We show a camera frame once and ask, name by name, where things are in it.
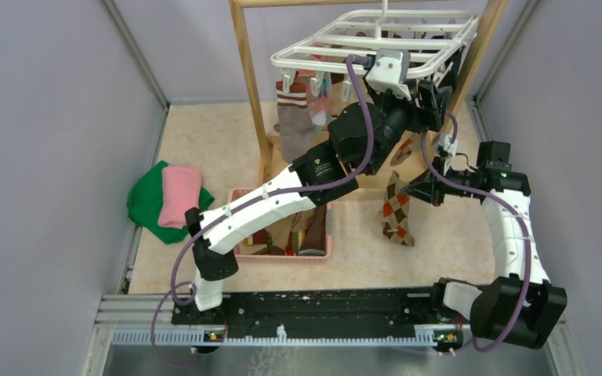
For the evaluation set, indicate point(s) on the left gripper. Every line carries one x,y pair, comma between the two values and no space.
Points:
430,116

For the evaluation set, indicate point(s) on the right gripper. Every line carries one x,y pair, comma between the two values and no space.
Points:
426,187

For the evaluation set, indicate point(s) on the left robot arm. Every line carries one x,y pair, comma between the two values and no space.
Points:
359,141

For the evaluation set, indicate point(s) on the pink plastic basket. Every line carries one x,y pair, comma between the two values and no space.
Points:
327,238

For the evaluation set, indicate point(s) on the black sock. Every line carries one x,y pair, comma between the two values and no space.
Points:
448,73

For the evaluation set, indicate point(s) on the white clip hanger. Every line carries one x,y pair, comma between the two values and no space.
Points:
430,36

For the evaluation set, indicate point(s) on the beige argyle sock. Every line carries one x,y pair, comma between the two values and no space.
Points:
412,145
393,216

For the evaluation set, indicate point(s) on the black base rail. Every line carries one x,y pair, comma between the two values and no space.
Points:
396,316

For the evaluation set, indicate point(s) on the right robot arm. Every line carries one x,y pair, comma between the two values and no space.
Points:
520,306

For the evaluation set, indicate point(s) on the green cloth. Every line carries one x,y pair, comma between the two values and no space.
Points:
144,204

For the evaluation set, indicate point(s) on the wooden rack stand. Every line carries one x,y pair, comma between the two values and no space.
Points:
371,187

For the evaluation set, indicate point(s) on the striped socks in basket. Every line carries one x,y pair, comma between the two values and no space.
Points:
290,238

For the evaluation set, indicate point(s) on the pink folded cloth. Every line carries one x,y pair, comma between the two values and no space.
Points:
181,187

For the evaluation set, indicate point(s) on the maroon striped sock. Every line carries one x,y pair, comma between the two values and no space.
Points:
295,127

